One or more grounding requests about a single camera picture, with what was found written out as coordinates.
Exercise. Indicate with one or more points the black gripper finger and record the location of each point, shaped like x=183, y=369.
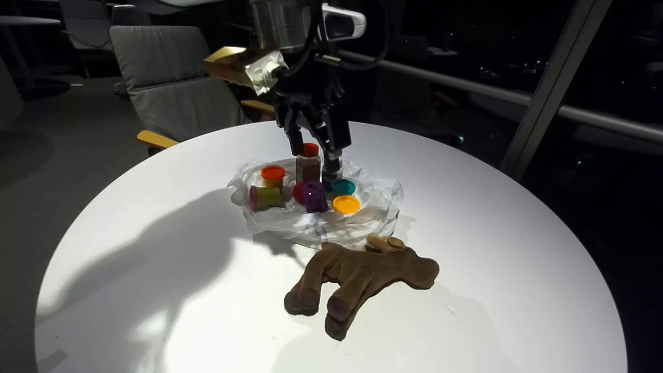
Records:
x=333, y=147
x=294, y=140

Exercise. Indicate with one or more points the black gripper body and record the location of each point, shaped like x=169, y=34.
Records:
x=311, y=97

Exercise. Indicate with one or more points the spice jar red lid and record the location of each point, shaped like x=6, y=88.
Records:
x=308, y=166

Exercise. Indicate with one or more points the yellow tub red-orange lid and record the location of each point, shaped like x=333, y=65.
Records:
x=273, y=175

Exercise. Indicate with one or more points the purple tub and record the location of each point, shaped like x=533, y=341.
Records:
x=311, y=196

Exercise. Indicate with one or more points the yellow tub orange lid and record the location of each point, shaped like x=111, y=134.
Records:
x=346, y=205

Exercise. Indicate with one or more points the brown plush moose toy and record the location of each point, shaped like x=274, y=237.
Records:
x=363, y=272

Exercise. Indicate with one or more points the brown cardboard wrist box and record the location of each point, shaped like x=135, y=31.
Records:
x=241, y=65

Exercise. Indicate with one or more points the crumpled clear plastic bag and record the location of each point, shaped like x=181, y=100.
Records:
x=387, y=203

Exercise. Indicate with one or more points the grey chair wooden armrests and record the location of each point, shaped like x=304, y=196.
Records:
x=172, y=79

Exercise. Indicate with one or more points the grey metal window railing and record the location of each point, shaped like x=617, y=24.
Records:
x=498, y=90

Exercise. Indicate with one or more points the grey diagonal pillar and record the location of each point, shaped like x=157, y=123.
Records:
x=551, y=83

